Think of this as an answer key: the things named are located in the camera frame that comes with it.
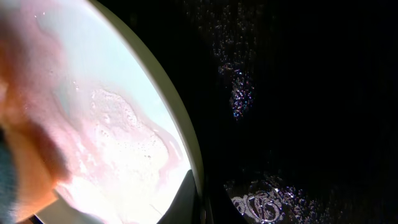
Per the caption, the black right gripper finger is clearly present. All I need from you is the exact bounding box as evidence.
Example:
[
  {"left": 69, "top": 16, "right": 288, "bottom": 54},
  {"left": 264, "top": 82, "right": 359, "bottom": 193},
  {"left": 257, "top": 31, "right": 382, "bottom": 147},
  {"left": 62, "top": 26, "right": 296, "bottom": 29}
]
[{"left": 158, "top": 170, "right": 201, "bottom": 224}]

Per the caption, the light blue plate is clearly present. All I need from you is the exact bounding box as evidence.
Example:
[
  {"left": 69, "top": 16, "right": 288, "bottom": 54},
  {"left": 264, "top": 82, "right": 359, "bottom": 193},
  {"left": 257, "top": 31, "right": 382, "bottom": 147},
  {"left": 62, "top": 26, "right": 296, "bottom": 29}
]
[{"left": 0, "top": 0, "right": 205, "bottom": 224}]

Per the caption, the green yellow sponge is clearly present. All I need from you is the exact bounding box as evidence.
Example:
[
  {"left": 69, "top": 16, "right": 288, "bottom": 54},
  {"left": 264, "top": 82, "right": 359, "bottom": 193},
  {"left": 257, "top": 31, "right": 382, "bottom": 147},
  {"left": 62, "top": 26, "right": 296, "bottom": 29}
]
[{"left": 1, "top": 19, "right": 69, "bottom": 223}]

